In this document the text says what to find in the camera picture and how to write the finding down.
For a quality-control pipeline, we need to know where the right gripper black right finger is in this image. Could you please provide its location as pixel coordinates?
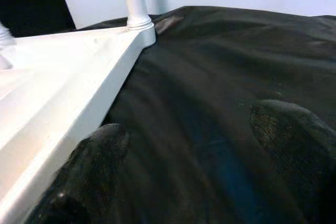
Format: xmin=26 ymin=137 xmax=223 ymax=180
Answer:
xmin=248 ymin=99 xmax=336 ymax=224

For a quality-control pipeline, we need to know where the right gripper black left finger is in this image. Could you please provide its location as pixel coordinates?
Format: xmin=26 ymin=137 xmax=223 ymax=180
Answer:
xmin=28 ymin=123 xmax=131 ymax=224

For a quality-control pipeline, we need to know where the white plastic table top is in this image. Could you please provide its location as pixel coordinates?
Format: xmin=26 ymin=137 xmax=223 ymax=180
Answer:
xmin=0 ymin=22 xmax=158 ymax=223

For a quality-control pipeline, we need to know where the black plastic table cover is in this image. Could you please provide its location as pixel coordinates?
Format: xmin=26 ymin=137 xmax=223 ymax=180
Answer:
xmin=26 ymin=5 xmax=336 ymax=224

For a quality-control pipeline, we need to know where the black door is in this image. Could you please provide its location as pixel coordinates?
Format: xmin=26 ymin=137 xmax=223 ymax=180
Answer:
xmin=0 ymin=0 xmax=77 ymax=38

